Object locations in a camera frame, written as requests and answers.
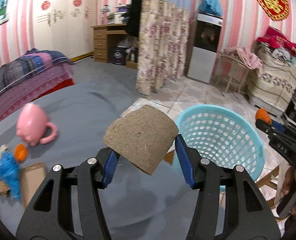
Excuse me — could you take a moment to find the blue plastic bag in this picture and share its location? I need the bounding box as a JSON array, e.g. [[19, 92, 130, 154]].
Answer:
[[0, 151, 21, 200]]

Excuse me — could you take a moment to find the orange ball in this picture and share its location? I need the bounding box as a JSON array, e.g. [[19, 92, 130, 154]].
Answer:
[[13, 144, 28, 162]]

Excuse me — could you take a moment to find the brown fibre paper roll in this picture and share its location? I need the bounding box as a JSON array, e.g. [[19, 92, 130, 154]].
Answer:
[[103, 105, 178, 175]]

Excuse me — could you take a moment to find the flat brown cardboard sheet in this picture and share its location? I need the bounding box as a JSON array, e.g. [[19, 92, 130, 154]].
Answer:
[[20, 163, 46, 210]]

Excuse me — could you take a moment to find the light blue plastic basket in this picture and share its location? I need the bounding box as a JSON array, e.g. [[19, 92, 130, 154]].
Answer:
[[176, 105, 265, 181]]

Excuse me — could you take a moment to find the small metal side table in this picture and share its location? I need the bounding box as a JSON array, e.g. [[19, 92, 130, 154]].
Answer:
[[214, 51, 249, 97]]

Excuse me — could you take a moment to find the pink cloth on table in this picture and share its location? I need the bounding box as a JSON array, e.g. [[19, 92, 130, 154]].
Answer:
[[224, 47, 263, 77]]

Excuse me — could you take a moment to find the pile of colourful clothes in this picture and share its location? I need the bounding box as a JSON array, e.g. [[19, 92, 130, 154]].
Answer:
[[256, 26, 296, 65]]

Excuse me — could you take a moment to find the pink pig mug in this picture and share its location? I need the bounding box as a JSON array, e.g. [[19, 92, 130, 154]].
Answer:
[[16, 102, 58, 147]]

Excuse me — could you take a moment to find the water dispenser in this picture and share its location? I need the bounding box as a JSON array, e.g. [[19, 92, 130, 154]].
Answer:
[[187, 12, 223, 83]]

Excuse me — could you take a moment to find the blue cloth covered bottle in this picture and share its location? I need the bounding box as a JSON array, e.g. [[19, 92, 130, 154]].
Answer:
[[198, 0, 223, 17]]

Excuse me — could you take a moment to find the bed with purple blankets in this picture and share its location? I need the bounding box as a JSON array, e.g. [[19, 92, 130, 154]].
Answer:
[[0, 48, 74, 121]]

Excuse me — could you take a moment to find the floral curtain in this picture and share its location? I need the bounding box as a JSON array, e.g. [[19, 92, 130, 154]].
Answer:
[[137, 0, 191, 96]]

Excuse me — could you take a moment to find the black box under desk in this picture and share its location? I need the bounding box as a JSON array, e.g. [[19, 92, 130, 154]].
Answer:
[[112, 47, 127, 66]]

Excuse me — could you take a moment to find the black hanging coat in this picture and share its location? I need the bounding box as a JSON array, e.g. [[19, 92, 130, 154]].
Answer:
[[126, 0, 142, 38]]

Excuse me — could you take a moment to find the wooden desk with drawers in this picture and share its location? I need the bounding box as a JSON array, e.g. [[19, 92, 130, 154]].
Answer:
[[92, 23, 137, 63]]

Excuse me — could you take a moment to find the cream wardrobe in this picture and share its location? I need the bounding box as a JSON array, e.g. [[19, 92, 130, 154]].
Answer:
[[32, 0, 96, 59]]

